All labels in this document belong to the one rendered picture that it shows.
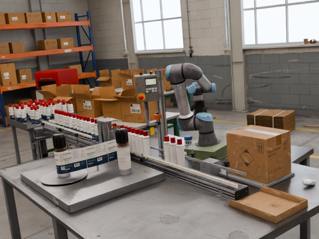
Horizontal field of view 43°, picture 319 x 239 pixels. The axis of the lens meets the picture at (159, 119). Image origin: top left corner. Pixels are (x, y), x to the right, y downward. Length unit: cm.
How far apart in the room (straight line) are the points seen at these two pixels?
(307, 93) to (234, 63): 165
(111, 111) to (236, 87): 431
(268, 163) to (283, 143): 17
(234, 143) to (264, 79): 603
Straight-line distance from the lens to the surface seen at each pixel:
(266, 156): 237
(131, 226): 206
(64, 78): 823
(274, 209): 215
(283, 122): 666
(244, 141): 244
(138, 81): 284
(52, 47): 1038
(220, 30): 893
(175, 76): 287
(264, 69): 844
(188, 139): 333
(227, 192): 229
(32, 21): 1017
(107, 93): 518
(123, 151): 258
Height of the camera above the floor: 174
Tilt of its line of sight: 12 degrees down
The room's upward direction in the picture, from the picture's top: 5 degrees counter-clockwise
